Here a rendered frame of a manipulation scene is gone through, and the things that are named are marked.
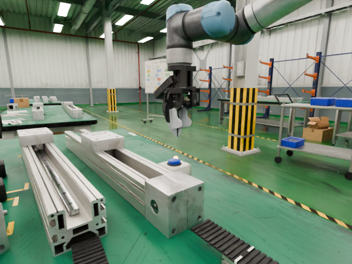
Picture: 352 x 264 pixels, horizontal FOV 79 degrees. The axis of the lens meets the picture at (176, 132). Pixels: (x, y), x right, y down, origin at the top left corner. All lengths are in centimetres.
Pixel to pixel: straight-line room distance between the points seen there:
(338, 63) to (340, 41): 64
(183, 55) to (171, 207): 39
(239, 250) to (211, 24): 46
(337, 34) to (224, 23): 805
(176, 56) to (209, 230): 43
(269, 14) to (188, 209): 50
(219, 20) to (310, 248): 50
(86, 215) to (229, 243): 28
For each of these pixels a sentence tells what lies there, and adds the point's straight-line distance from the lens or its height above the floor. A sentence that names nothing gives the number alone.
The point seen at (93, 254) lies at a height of 79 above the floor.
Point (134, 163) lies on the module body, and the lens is 69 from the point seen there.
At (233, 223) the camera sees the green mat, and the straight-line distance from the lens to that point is 54.
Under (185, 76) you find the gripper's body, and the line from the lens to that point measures 60.
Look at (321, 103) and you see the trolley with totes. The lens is 339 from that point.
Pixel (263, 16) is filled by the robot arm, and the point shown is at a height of 125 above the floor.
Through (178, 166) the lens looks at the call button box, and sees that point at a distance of 67.
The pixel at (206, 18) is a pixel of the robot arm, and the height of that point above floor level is 123.
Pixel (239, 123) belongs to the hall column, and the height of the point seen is 52.
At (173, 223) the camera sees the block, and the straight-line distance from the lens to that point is 47.
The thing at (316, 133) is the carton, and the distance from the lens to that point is 539.
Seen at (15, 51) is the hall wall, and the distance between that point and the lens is 1565.
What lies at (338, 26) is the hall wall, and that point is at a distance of 856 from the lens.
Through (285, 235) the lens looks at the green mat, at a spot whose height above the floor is 78.
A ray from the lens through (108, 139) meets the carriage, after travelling 78.
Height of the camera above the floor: 107
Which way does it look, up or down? 11 degrees down
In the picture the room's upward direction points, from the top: straight up
